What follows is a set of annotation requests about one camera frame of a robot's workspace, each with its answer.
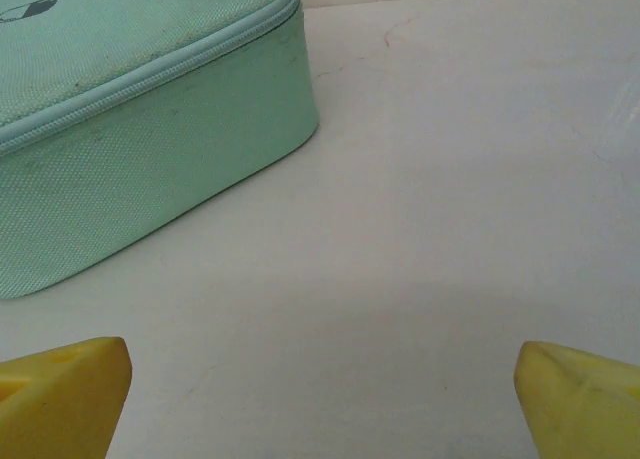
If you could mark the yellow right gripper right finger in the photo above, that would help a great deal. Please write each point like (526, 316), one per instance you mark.
(585, 409)

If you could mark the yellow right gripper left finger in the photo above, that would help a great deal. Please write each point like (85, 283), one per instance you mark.
(60, 404)

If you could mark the mint green zip case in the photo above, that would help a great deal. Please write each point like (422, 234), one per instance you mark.
(150, 129)

